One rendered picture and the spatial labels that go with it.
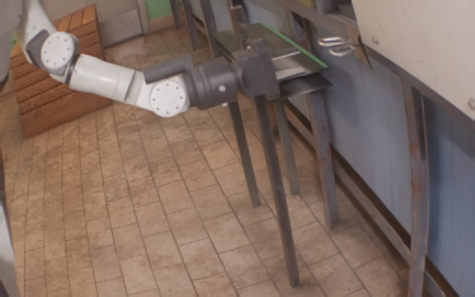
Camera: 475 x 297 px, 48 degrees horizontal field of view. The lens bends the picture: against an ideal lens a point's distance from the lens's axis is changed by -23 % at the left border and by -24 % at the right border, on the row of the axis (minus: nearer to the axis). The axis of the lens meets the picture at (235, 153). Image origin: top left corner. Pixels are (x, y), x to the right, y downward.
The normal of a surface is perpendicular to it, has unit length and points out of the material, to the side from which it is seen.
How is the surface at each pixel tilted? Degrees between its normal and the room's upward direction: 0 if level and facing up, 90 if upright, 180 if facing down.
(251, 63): 90
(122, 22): 90
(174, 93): 73
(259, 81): 90
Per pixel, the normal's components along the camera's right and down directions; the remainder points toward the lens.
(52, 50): 0.13, 0.15
